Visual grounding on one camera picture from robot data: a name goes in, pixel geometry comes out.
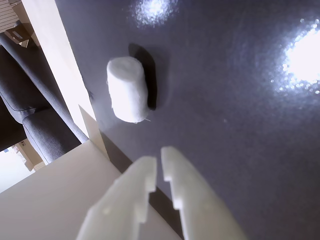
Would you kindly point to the white gauze roll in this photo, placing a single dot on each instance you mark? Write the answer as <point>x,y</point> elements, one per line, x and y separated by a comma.
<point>127,90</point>

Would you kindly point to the brown cardboard box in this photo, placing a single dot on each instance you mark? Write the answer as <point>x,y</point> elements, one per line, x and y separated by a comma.
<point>22,33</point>

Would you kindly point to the black table mat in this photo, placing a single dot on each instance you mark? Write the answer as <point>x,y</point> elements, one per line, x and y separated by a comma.
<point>225,112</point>

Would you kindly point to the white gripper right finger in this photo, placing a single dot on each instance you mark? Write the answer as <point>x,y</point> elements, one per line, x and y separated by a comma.
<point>200,200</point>

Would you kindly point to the grey fabric sofa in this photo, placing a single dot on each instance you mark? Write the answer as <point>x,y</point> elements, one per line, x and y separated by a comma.
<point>42,130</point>

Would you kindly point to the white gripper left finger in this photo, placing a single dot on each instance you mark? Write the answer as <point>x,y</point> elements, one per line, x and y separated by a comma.
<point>120,200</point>

